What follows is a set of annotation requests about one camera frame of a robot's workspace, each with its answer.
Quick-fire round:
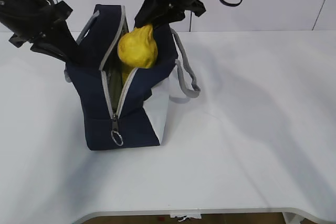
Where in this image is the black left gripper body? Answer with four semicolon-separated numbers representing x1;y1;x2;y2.
1;0;72;48

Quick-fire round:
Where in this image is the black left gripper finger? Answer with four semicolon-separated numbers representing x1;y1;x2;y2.
54;20;85;66
30;39;72;62

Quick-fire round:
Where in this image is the yellow banana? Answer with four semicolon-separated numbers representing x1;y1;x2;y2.
122;63;137;86

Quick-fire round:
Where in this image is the green lid glass container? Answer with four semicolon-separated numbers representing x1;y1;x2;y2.
109;68;123;112

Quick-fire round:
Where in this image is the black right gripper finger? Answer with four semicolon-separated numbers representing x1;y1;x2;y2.
152;6;185;29
134;0;168;28

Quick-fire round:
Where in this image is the navy blue lunch bag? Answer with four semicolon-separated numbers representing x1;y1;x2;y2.
64;4;200;151

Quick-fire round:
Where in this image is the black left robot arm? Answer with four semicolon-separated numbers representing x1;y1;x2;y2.
1;0;88;66

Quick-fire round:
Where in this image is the white tape scrap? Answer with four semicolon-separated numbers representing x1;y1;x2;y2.
170;209;202;222

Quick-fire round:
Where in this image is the yellow pear fruit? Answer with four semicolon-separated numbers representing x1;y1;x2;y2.
118;24;158;69

